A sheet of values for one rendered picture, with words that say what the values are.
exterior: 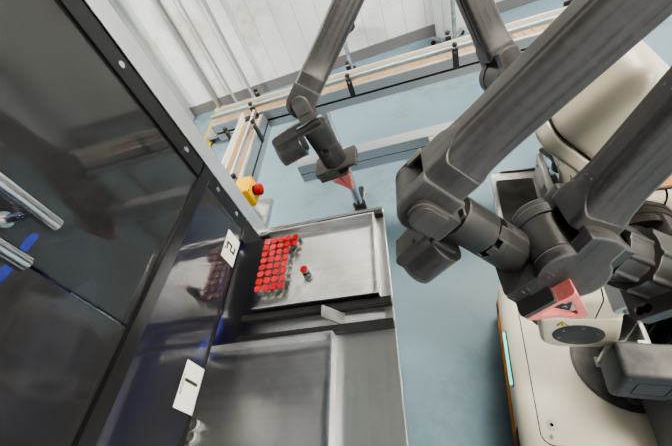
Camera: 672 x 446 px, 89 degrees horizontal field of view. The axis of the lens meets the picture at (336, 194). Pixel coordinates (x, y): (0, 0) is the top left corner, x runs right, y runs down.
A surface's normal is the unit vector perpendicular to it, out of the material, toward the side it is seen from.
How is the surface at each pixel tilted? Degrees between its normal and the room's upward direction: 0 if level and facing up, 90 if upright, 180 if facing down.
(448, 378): 0
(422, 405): 0
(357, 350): 0
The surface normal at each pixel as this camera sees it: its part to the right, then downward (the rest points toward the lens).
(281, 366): -0.30, -0.69
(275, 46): 0.07, 0.68
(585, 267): -0.11, 0.59
